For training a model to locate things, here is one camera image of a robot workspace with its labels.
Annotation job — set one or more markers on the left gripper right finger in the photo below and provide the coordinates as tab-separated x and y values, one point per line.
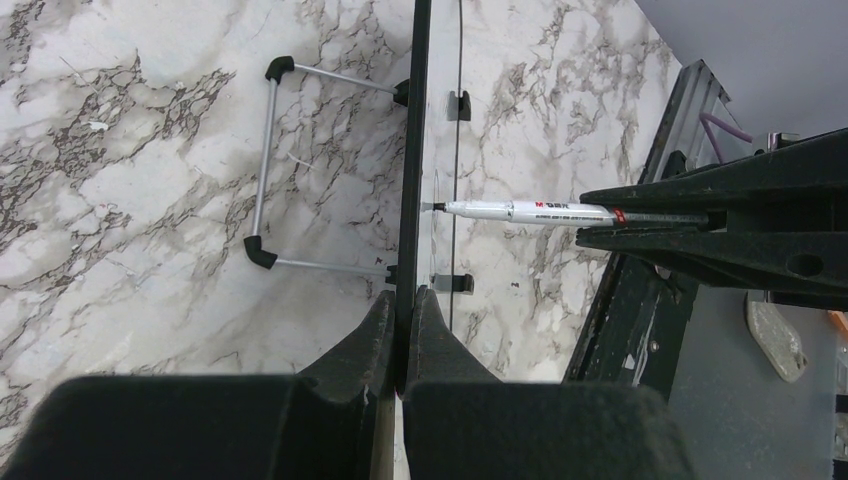
462	422

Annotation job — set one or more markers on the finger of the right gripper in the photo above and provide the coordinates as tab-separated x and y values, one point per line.
811	263
810	169

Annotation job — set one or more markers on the black framed whiteboard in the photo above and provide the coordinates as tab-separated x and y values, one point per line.
427	238

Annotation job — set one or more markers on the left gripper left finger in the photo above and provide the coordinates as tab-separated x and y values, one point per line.
332	420

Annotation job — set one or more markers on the silver black whiteboard stand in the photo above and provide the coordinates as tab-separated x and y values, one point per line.
328	186

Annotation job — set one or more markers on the black white marker pen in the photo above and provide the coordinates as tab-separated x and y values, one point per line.
565	214

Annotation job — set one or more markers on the black aluminium base frame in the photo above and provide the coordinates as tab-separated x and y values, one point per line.
688	341

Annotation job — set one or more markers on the grey stone on floor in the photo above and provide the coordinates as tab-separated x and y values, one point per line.
777	338

